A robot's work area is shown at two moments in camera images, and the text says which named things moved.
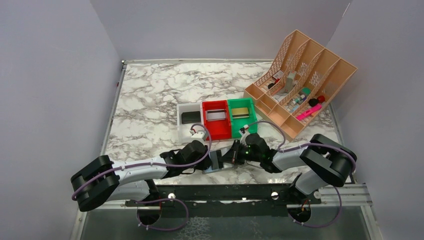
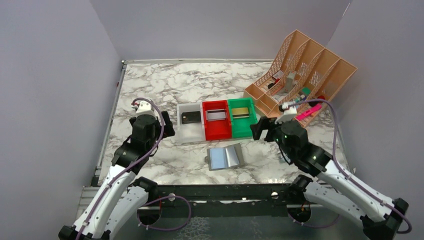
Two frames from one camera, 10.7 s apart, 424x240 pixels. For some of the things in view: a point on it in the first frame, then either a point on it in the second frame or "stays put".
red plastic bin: (217, 129) stays put
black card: (190, 117) stays put
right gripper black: (235, 153) -> (262, 127)
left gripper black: (205, 160) -> (167, 122)
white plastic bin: (184, 135) stays put
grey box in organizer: (288, 85) stays put
